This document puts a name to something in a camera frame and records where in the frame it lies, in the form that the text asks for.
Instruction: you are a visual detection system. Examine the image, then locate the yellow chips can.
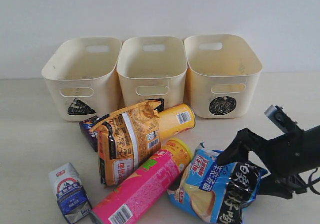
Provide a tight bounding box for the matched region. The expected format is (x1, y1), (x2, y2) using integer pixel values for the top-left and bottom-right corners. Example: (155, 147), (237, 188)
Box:
(159, 103), (196, 141)

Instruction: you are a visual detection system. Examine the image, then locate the blue noodle bag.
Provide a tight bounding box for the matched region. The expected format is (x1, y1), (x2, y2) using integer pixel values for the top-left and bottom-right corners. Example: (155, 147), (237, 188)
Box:
(167, 143), (267, 224)

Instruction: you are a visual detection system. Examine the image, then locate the cream bin triangle mark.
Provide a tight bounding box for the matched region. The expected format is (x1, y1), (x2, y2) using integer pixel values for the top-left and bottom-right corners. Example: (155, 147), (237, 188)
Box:
(41, 37), (122, 122)

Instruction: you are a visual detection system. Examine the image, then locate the pink chips can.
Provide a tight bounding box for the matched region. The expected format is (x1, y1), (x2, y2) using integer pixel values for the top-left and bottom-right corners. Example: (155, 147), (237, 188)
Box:
(89, 138), (193, 224)

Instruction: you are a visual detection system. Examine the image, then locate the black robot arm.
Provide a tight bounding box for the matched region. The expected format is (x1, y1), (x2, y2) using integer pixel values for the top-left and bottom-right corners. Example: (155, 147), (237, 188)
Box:
(217, 126), (320, 200)

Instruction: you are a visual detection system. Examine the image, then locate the white blue milk carton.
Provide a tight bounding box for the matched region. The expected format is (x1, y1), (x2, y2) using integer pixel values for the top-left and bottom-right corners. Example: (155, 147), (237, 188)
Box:
(48, 163), (92, 224)

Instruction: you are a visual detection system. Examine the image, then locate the purple juice carton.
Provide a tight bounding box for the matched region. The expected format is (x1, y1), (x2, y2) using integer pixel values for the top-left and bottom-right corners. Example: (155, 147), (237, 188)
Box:
(79, 115), (99, 152)

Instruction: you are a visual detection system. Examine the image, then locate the cream bin square mark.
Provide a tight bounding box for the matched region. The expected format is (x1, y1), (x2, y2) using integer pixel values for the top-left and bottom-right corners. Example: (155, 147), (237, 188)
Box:
(116, 36), (188, 109)

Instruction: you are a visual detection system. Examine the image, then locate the cream bin circle mark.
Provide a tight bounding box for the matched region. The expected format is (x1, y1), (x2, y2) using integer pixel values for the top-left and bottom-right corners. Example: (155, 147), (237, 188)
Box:
(183, 33), (264, 119)

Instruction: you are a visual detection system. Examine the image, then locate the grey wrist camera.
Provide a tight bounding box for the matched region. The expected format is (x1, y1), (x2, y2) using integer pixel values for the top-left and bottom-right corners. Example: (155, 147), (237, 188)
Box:
(264, 105), (300, 133)

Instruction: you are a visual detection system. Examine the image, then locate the orange noodle bag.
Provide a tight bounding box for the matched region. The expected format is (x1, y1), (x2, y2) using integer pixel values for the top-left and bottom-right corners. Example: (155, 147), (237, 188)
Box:
(91, 99), (163, 186)

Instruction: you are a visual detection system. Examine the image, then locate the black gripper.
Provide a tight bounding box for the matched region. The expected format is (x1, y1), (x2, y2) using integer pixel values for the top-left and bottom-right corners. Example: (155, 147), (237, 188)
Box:
(216, 128), (310, 199)

